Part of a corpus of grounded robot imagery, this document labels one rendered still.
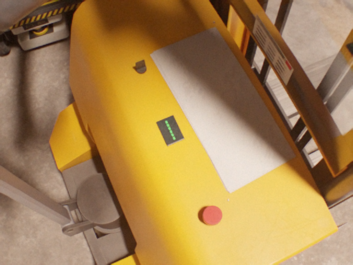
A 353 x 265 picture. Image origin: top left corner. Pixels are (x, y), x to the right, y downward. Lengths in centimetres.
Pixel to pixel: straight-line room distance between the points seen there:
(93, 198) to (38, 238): 57
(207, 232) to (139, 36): 49
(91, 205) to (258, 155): 64
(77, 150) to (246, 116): 76
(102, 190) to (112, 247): 23
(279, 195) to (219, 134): 18
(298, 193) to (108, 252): 79
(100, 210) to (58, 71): 95
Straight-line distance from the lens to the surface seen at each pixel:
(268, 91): 140
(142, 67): 92
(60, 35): 207
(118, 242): 143
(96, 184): 132
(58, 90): 200
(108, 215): 129
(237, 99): 90
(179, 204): 82
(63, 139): 151
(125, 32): 100
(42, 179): 186
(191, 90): 90
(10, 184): 90
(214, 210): 78
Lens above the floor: 170
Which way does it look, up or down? 69 degrees down
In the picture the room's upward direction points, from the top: 4 degrees counter-clockwise
